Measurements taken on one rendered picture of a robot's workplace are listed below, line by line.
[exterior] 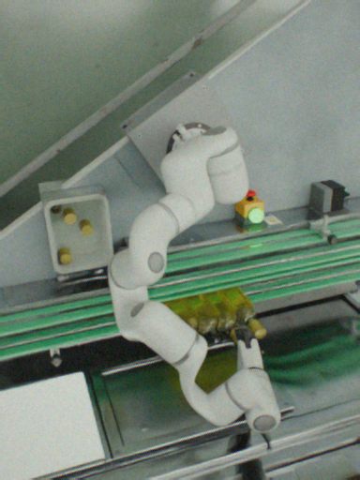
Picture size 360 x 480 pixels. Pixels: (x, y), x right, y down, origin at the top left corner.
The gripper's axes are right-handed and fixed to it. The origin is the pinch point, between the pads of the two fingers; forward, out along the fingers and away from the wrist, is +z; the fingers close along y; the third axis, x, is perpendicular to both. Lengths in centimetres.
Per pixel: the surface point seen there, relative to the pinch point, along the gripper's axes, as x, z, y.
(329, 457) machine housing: -16.9, -24.9, -16.6
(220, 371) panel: 5.0, 2.6, -12.4
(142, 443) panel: 26.9, -21.3, -11.8
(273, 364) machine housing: -11.3, 8.3, -15.9
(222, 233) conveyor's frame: 0.5, 32.4, 15.7
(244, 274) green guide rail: -4.7, 23.0, 6.5
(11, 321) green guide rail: 62, 10, 4
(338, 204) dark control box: -40, 45, 18
